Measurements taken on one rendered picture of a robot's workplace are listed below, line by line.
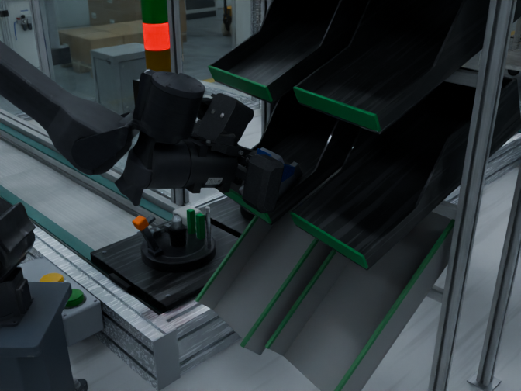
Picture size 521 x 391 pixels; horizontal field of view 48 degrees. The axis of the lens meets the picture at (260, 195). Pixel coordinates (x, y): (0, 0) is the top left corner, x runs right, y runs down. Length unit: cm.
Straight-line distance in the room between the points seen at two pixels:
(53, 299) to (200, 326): 25
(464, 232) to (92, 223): 89
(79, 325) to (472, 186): 66
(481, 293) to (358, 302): 50
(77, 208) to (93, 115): 81
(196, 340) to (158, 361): 8
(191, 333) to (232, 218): 34
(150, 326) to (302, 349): 26
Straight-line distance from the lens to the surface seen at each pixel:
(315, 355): 82
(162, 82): 62
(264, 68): 76
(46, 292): 90
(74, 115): 66
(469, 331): 116
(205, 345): 102
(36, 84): 69
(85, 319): 104
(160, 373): 98
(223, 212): 127
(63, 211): 146
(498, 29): 66
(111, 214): 142
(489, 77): 67
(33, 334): 82
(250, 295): 89
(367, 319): 80
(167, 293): 101
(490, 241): 147
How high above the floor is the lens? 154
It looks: 25 degrees down
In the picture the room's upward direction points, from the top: straight up
